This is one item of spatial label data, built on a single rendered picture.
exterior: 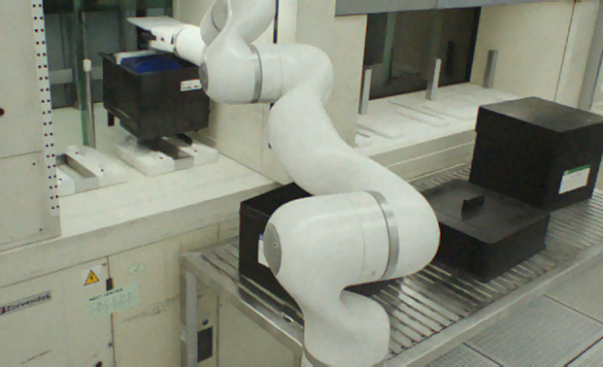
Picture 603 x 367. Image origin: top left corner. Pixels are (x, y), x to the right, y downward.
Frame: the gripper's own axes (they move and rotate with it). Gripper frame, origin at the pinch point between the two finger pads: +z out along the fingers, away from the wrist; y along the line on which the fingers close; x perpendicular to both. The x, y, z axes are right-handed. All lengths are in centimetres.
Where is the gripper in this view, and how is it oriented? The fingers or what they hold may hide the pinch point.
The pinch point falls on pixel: (158, 31)
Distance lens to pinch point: 179.0
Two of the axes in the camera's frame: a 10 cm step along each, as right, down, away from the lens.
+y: 8.0, -1.8, 5.7
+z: -5.9, -3.3, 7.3
